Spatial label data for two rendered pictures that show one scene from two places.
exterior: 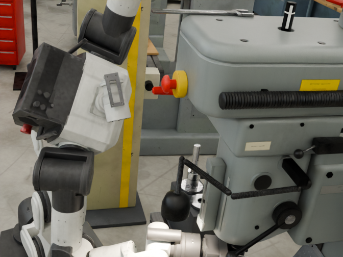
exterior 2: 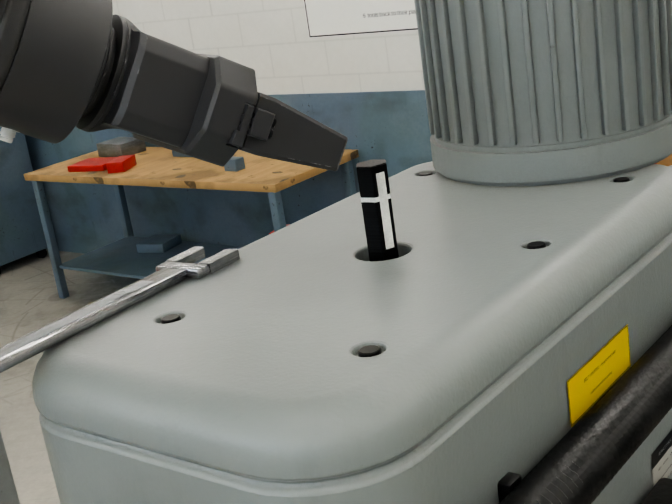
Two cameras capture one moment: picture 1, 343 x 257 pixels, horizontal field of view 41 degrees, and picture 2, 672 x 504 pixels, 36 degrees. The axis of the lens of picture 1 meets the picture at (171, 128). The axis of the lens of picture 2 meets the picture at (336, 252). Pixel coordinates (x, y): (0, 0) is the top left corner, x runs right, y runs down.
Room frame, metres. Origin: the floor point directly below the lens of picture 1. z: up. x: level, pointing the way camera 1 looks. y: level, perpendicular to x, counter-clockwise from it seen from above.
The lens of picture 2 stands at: (0.48, 0.14, 2.09)
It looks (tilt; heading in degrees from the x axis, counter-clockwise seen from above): 17 degrees down; 327
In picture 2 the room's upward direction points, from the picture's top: 9 degrees counter-clockwise
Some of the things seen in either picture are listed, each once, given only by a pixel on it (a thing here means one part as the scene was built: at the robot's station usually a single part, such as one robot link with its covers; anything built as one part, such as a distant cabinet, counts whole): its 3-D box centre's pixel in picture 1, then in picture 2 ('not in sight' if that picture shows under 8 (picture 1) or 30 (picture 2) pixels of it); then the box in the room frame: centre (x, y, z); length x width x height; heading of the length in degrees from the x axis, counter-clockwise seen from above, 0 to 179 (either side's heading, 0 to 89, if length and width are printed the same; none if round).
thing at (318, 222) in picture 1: (316, 180); not in sight; (1.05, -0.41, 1.47); 0.24 x 0.19 x 0.26; 17
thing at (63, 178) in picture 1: (64, 183); not in sight; (1.02, 0.28, 1.39); 0.12 x 0.09 x 0.14; 94
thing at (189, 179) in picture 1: (192, 179); not in sight; (1.43, -0.10, 1.17); 0.05 x 0.05 x 0.06
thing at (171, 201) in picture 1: (176, 202); not in sight; (0.91, -0.03, 1.45); 0.07 x 0.07 x 0.06
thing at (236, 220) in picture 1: (252, 184); not in sight; (1.00, -0.23, 1.47); 0.21 x 0.19 x 0.32; 17
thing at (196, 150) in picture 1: (195, 158); not in sight; (1.43, -0.10, 1.26); 0.03 x 0.03 x 0.11
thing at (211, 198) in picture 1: (211, 195); not in sight; (0.96, -0.12, 1.45); 0.04 x 0.04 x 0.21; 17
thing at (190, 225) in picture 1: (193, 213); not in sight; (1.39, -0.12, 1.04); 0.22 x 0.12 x 0.20; 24
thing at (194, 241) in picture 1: (204, 250); not in sight; (0.99, -0.14, 1.23); 0.13 x 0.12 x 0.10; 2
